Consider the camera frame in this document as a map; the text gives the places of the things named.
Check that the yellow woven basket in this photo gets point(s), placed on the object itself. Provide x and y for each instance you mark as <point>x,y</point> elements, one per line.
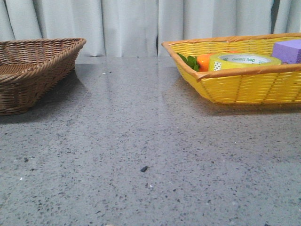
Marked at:
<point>275,84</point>

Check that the purple foam block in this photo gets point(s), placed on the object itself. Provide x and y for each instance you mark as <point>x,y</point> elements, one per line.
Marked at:
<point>287,51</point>

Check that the orange plastic carrot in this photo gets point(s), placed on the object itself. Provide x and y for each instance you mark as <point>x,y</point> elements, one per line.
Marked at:
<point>198,63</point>

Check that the yellow-green tape roll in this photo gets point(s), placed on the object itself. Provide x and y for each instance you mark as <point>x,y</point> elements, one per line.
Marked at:
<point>223,61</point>

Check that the small black debris piece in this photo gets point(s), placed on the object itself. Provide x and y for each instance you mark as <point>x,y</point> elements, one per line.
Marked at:
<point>144,169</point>

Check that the brown wicker basket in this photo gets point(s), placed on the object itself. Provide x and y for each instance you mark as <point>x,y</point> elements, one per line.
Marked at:
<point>30,68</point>

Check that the white curtain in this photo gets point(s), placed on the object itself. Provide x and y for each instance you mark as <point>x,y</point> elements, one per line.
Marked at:
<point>128,28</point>

